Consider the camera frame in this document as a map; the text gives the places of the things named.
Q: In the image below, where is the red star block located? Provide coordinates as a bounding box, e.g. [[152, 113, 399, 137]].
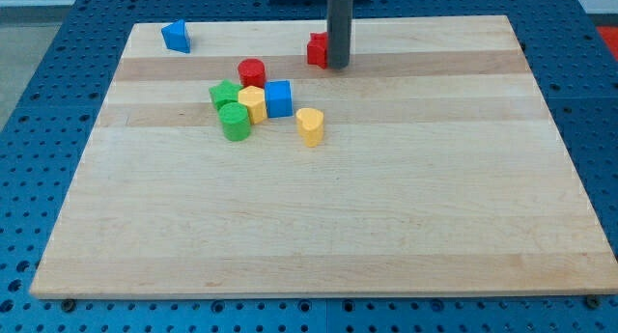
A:
[[306, 32, 328, 69]]

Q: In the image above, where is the green star block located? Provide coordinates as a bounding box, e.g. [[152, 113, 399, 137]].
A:
[[209, 79, 242, 111]]

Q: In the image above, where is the yellow heart block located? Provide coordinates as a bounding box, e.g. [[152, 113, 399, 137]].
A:
[[295, 108, 324, 148]]

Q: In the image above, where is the blue cube block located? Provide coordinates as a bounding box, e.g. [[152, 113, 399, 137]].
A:
[[265, 80, 294, 118]]

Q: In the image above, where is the green cylinder block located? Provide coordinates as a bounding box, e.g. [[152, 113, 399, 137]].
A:
[[218, 102, 251, 141]]

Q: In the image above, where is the yellow pentagon block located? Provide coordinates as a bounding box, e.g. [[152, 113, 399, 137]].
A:
[[238, 86, 267, 125]]

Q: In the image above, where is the red cylinder block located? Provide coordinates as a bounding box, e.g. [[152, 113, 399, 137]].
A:
[[238, 58, 267, 88]]

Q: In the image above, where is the wooden board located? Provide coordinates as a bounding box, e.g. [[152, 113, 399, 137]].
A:
[[30, 15, 617, 299]]

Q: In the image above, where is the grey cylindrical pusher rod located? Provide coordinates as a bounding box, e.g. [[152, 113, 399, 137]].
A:
[[326, 0, 353, 69]]

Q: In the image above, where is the blue triangle block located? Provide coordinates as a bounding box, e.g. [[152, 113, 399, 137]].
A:
[[161, 19, 191, 53]]

